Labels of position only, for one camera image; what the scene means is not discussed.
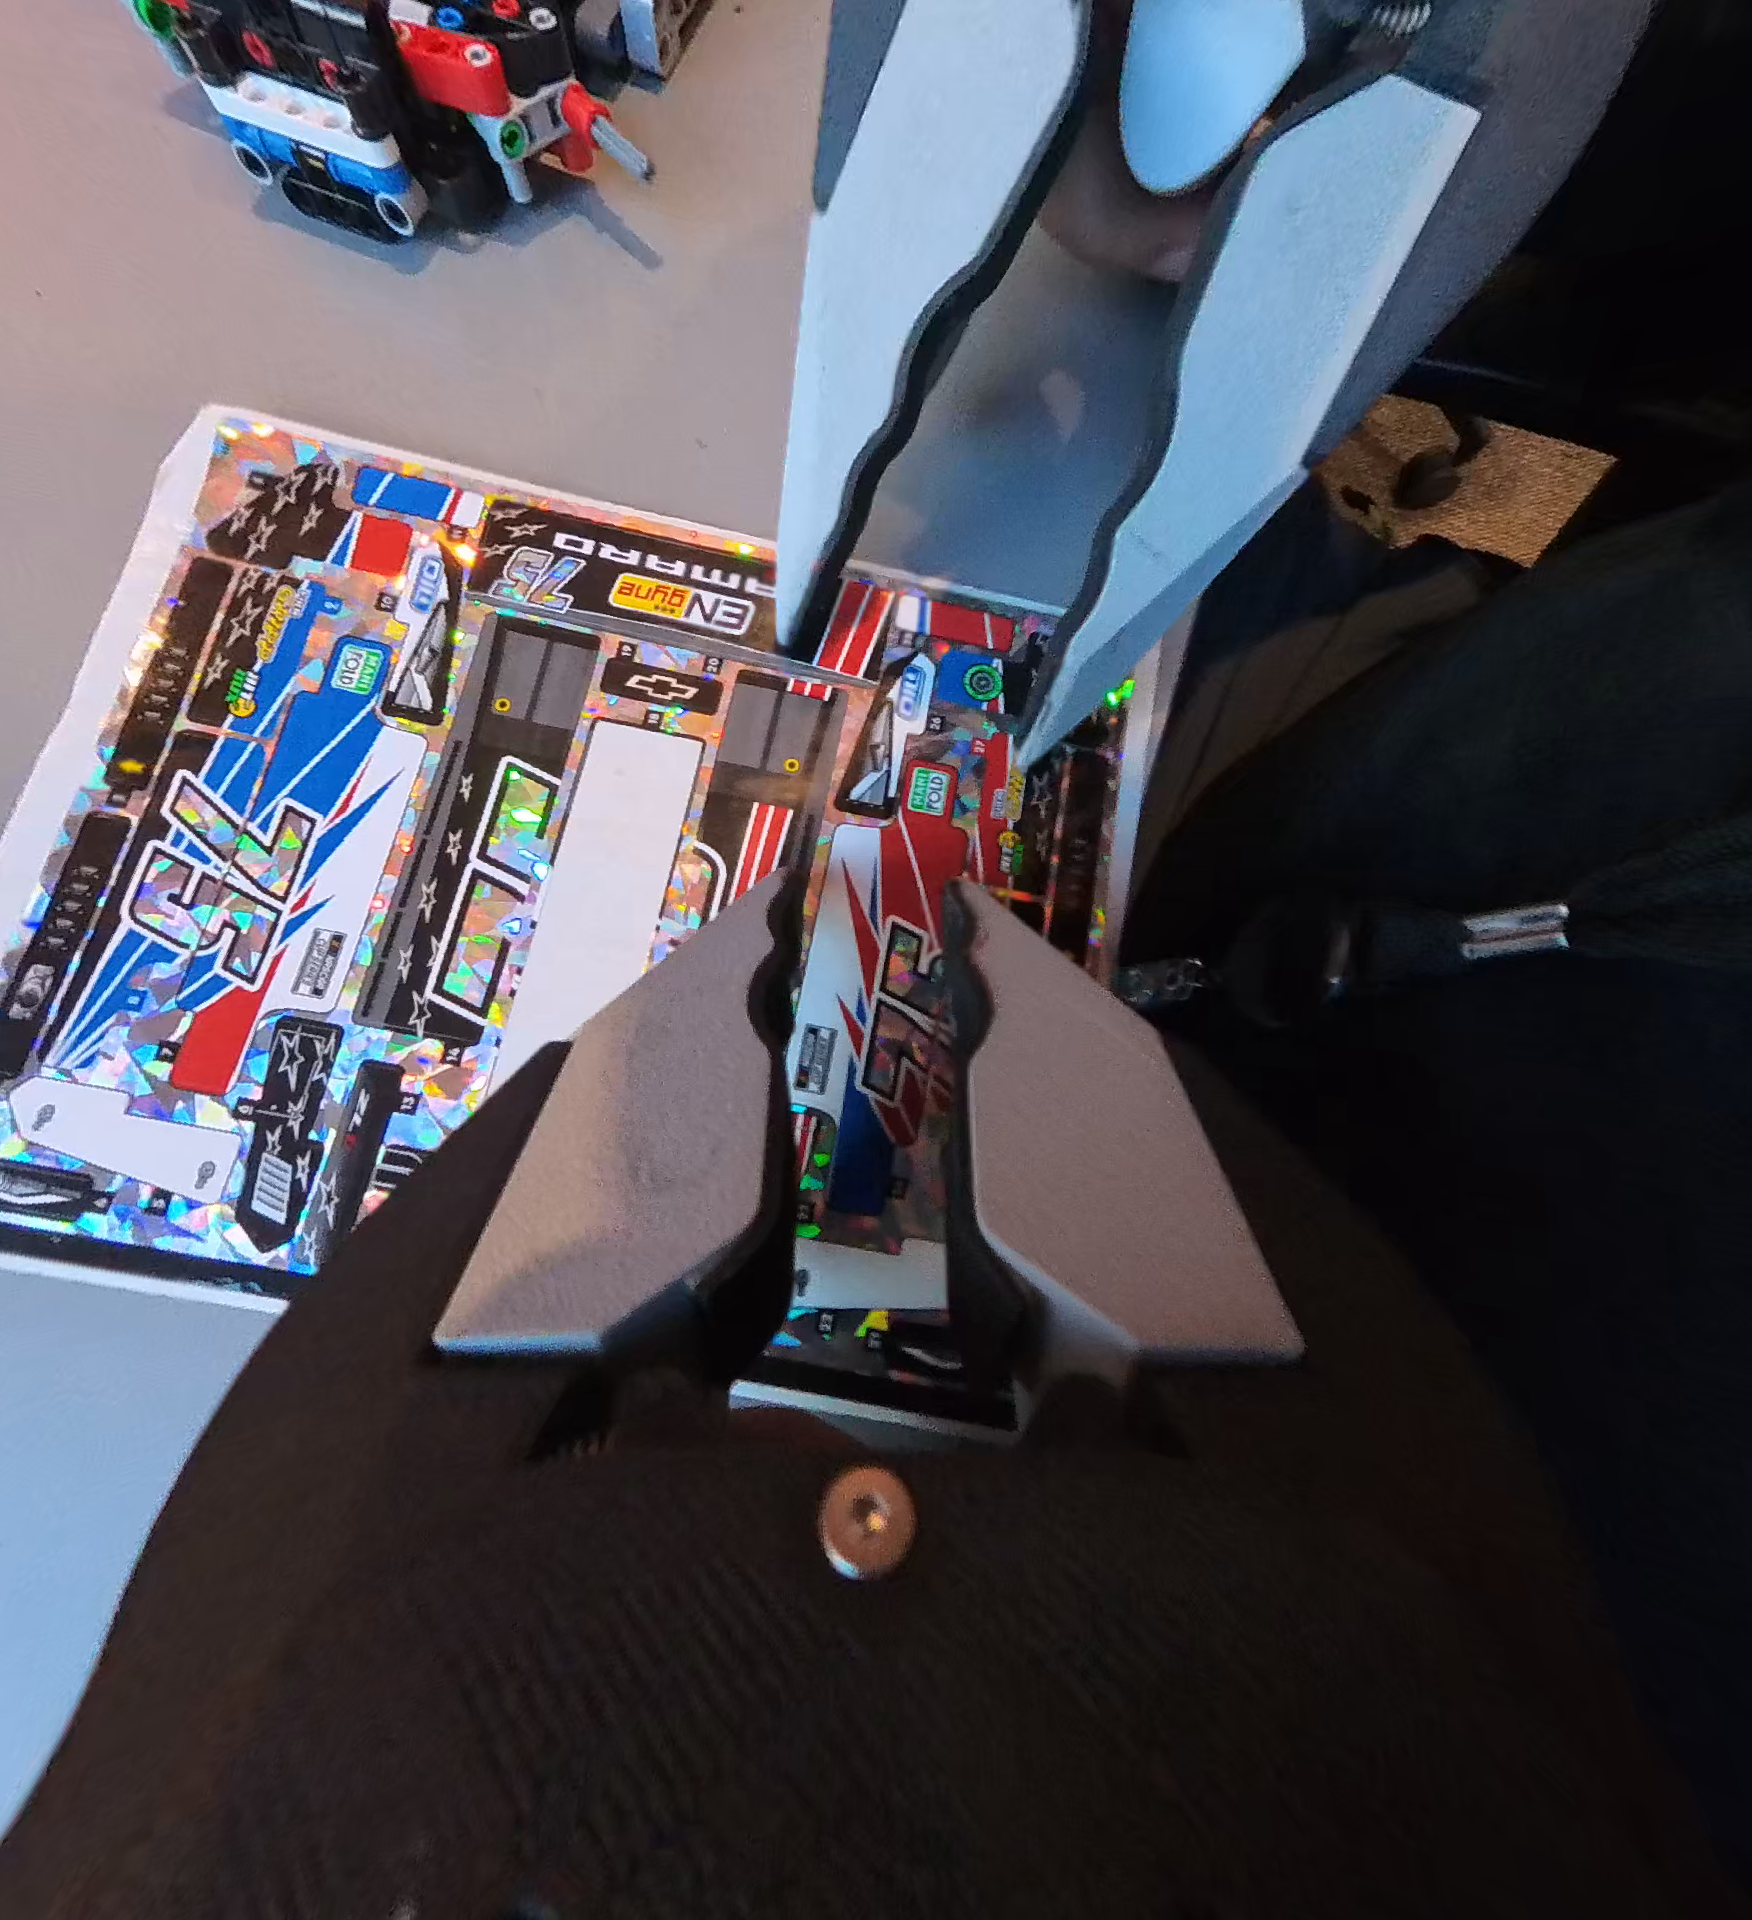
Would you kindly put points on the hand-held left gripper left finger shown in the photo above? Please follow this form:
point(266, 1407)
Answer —
point(637, 1170)

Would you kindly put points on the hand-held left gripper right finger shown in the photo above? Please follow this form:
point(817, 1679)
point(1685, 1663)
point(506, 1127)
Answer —
point(1115, 1184)

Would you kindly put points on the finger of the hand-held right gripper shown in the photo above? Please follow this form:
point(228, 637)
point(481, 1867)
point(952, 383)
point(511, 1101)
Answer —
point(1297, 302)
point(906, 225)

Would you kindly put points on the glittery sticker sheet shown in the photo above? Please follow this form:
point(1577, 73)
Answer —
point(292, 840)

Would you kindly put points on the toy brick car chassis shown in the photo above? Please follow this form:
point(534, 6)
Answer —
point(366, 136)

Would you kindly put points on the grey desk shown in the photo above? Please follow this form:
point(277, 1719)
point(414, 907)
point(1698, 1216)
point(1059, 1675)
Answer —
point(67, 375)

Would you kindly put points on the person's right hand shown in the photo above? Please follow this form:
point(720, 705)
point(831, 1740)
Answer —
point(1101, 225)

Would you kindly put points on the person's dark trousers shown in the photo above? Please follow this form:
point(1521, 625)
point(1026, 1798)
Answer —
point(1568, 1275)

